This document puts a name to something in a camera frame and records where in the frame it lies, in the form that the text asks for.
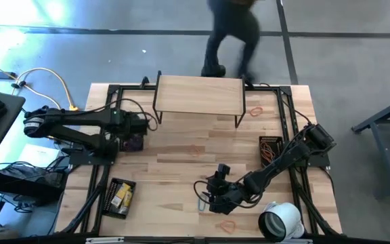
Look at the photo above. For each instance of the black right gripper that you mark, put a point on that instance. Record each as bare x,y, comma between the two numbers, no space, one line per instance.
227,194

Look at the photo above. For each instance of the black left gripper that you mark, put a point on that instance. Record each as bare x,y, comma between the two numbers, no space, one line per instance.
135,125

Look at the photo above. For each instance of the purple coil wristband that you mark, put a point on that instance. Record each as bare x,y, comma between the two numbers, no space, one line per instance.
134,144

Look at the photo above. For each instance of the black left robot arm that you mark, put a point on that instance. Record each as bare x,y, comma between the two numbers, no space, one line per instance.
80,118

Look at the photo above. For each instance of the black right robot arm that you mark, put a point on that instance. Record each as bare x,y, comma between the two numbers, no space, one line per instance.
283,159

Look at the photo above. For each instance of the black mesh basket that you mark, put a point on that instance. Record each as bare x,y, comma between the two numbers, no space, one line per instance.
141,149
278,140

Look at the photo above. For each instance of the white cylinder with dark lens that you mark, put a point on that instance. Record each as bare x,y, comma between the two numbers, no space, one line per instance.
286,215

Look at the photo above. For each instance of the wooden shelf riser black legs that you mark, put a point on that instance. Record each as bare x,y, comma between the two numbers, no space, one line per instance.
198,95

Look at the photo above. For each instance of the black mesh flat tray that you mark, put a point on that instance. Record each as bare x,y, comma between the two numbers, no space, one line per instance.
108,203

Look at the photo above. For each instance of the white flat box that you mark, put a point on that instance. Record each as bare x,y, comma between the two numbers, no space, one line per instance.
37,154

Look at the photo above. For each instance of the dark grey bag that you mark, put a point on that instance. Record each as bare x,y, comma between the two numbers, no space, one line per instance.
29,173

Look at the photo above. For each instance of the black side table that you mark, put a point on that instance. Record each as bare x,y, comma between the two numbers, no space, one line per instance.
2,135

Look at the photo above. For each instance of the person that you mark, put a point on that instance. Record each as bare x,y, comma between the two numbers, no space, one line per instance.
232,20

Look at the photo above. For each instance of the grey-blue metal table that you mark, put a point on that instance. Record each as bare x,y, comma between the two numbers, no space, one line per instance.
379,162

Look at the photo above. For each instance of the black metal table frame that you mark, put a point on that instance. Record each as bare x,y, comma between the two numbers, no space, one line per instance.
130,88

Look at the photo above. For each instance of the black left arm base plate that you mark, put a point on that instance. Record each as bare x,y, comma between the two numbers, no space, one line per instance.
80,160

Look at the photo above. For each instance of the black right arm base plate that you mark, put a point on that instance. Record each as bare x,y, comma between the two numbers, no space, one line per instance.
317,159

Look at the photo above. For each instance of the silver metal bracket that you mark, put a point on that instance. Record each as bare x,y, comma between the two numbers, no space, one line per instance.
105,240

